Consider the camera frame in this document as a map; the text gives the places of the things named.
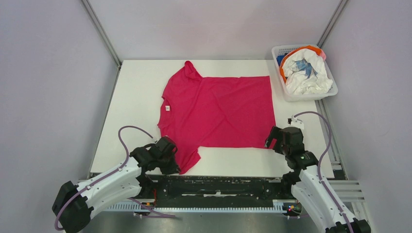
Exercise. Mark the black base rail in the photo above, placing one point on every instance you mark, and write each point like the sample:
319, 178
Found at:
213, 192

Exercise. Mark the white plastic basket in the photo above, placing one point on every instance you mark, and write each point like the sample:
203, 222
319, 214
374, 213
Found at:
279, 50

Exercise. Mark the white cable duct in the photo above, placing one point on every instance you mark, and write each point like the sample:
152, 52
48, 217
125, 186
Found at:
129, 206

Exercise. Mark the right aluminium corner post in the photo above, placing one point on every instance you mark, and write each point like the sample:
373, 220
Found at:
333, 20

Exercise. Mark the aluminium corner post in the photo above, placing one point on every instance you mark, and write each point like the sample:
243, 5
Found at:
101, 32
333, 20

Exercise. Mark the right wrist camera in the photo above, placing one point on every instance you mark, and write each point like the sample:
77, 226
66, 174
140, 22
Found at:
295, 122

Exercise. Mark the white t shirt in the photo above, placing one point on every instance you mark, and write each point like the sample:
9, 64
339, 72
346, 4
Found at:
304, 71

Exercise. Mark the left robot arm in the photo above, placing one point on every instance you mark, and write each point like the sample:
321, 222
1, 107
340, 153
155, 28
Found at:
76, 204

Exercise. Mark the blue garment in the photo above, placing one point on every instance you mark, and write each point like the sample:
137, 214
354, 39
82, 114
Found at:
279, 59

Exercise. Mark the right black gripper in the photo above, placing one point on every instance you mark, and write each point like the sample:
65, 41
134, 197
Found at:
275, 133

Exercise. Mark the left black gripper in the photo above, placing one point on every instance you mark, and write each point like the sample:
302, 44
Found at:
173, 168

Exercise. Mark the pink t shirt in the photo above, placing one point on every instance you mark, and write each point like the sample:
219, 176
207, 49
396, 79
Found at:
214, 112

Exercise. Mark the left aluminium corner post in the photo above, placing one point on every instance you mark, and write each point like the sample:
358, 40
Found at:
101, 32

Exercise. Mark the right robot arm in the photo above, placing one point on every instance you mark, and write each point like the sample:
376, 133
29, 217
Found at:
308, 185

